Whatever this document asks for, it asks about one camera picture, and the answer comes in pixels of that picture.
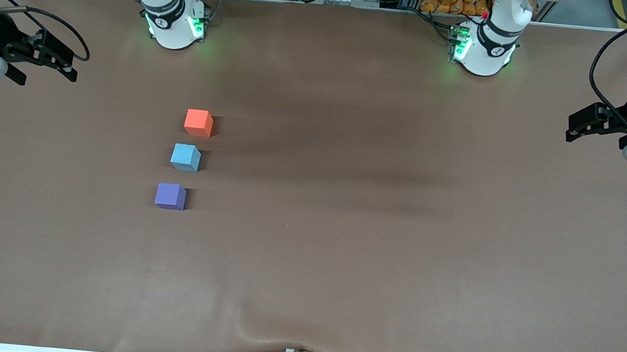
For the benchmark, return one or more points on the light blue foam block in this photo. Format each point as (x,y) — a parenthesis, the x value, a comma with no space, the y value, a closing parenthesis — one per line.
(185,157)

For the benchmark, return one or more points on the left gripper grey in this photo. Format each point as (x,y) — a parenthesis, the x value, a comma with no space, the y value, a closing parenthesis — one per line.
(621,119)

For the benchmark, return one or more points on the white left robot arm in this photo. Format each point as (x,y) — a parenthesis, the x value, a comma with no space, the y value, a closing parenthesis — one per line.
(489,52)

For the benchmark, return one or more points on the brown table mat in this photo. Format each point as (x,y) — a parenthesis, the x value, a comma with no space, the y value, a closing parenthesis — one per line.
(307,244)

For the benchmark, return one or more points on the purple foam block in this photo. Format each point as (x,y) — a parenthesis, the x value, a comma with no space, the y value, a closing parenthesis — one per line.
(169,195)

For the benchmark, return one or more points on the orange foam block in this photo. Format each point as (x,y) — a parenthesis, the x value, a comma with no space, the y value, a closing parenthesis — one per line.
(198,122)

